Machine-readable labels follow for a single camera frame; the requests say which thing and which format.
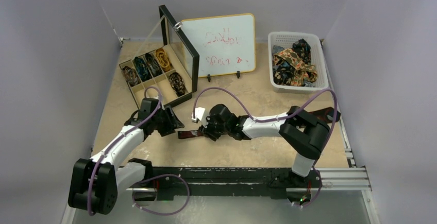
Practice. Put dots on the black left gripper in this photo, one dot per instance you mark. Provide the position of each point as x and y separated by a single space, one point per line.
168 130

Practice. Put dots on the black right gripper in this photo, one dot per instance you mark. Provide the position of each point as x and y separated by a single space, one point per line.
209 126

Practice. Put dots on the dark red patterned tie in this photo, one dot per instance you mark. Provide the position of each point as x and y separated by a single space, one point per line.
325 115

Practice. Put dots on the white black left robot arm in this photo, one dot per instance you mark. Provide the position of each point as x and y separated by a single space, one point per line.
96 182

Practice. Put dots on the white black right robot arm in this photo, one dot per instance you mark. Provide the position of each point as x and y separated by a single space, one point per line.
303 131

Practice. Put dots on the beige compartment tie box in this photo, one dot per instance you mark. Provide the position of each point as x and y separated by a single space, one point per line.
159 84

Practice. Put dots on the rolled blue tie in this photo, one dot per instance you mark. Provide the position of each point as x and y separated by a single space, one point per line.
142 69

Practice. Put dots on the rolled grey tie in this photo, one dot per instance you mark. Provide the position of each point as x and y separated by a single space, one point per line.
153 65

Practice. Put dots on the rolled brown striped tie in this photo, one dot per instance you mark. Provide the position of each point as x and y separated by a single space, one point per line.
130 76

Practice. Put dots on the rolled yellow tie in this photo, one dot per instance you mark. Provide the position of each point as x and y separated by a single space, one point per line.
163 59

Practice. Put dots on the yellow framed whiteboard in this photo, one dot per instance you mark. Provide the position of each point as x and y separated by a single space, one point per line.
225 44

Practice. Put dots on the black tie box lid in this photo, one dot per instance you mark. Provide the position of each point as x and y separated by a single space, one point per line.
187 56

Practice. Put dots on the orange floral tie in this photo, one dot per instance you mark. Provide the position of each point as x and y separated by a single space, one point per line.
290 70

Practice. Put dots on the white plastic basket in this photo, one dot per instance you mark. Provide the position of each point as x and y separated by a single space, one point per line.
278 41

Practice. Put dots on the dark blue patterned tie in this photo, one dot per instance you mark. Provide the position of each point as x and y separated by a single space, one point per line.
303 50

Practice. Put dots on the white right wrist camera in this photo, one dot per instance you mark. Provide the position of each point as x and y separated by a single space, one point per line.
199 115

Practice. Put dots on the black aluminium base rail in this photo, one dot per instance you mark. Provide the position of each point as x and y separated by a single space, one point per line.
275 183

